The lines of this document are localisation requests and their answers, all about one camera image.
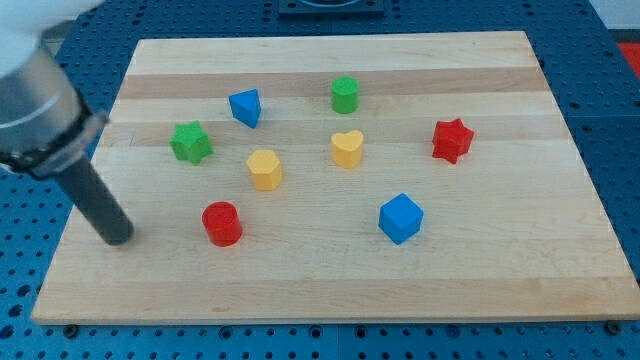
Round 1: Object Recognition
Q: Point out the green cylinder block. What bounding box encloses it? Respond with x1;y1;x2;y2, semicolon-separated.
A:
331;76;360;114

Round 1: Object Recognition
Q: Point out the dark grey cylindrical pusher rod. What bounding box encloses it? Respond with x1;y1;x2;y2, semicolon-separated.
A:
54;155;134;246

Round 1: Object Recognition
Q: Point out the yellow heart block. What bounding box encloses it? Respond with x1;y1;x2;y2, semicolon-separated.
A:
331;130;364;169

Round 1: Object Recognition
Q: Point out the red cylinder block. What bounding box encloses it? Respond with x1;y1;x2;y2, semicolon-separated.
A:
201;201;243;247

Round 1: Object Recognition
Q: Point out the wooden board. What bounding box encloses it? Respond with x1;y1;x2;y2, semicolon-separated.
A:
32;31;639;325

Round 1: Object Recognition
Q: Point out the blue cube block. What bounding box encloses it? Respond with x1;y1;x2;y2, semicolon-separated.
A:
378;193;424;245

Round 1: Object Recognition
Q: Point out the yellow hexagon block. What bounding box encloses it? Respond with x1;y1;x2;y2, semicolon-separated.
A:
246;150;283;191

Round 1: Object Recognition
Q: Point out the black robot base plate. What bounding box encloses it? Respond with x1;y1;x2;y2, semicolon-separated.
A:
276;0;385;16

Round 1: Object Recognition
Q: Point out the blue triangle block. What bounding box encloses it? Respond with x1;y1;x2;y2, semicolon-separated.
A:
228;89;261;129

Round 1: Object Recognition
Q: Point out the red star block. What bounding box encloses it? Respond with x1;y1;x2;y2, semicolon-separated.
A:
432;118;475;164

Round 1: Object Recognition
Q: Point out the green star block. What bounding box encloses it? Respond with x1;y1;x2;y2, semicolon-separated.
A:
169;121;213;165

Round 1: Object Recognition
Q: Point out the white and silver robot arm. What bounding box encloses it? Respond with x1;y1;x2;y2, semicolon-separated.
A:
1;0;134;246

